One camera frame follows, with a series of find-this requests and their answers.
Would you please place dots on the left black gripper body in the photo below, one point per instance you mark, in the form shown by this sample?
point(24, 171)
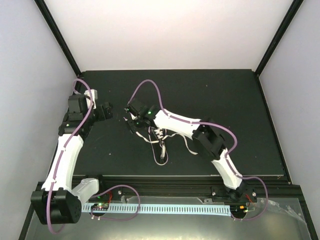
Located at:
point(102, 116)

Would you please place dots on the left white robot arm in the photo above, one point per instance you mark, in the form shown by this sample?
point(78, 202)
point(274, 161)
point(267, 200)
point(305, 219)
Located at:
point(57, 201)

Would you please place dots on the left black frame post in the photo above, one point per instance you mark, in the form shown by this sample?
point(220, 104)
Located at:
point(49, 19)

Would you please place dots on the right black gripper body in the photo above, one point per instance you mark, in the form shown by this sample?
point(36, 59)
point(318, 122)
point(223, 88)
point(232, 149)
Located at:
point(137, 127)

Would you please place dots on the right black frame post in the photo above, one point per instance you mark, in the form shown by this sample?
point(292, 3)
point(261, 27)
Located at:
point(280, 32)

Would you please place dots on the black aluminium mounting rail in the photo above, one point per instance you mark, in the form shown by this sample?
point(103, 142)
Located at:
point(190, 186)

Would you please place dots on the black sneaker white sole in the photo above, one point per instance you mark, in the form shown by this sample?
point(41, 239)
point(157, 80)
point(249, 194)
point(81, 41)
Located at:
point(159, 149)

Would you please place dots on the small circuit board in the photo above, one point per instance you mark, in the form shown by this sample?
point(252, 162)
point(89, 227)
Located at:
point(242, 208)
point(100, 206)

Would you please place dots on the black frame post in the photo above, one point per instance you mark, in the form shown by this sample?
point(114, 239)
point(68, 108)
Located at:
point(280, 32)
point(49, 19)

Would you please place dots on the white slotted cable duct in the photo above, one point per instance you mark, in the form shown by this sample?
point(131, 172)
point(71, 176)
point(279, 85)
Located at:
point(169, 209)

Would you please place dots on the left small circuit board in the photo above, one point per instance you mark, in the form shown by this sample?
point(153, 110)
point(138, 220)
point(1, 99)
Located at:
point(100, 206)

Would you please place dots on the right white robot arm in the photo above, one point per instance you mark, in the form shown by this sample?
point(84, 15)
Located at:
point(155, 125)

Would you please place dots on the right small circuit board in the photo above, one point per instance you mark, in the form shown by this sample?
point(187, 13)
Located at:
point(242, 208)

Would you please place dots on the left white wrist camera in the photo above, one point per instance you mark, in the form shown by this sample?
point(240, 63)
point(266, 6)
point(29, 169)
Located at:
point(91, 97)

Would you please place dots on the white shoelace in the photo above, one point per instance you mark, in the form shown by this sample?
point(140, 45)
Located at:
point(173, 141)

